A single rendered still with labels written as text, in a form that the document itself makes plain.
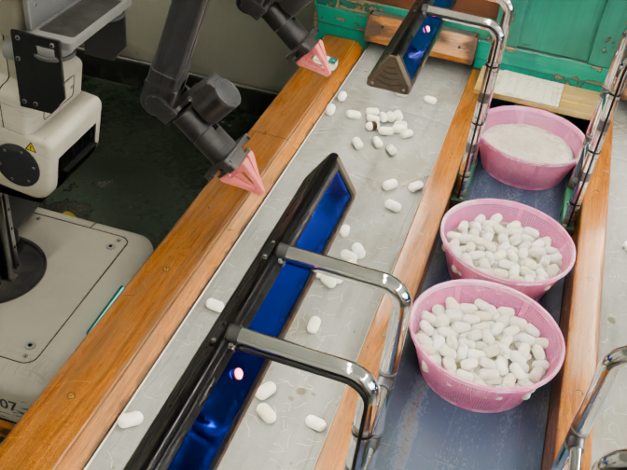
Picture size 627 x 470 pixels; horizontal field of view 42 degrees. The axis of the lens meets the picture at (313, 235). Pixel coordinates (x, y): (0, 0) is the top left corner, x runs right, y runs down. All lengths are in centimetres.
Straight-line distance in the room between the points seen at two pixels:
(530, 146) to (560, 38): 35
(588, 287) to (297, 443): 65
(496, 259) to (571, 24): 81
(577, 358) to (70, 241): 141
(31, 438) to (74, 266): 106
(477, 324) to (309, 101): 77
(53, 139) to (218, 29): 168
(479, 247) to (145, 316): 68
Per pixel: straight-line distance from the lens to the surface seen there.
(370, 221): 167
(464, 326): 148
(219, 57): 342
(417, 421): 140
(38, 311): 214
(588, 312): 156
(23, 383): 200
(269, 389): 129
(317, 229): 107
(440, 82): 225
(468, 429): 141
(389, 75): 149
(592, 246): 172
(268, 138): 185
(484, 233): 172
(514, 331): 151
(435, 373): 139
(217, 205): 163
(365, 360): 135
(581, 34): 227
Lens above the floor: 173
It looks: 38 degrees down
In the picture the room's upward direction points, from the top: 7 degrees clockwise
